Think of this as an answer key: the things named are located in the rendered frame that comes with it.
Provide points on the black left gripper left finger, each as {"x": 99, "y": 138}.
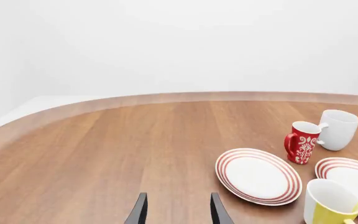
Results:
{"x": 139, "y": 211}

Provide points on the red mug with white pattern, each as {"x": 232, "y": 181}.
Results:
{"x": 303, "y": 147}

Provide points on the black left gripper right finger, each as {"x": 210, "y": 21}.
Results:
{"x": 219, "y": 211}

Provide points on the yellow and white mug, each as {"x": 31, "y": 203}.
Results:
{"x": 328, "y": 203}

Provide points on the white plate with red rings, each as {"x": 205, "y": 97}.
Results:
{"x": 256, "y": 176}
{"x": 353, "y": 177}

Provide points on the plain white mug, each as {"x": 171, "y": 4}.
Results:
{"x": 337, "y": 130}

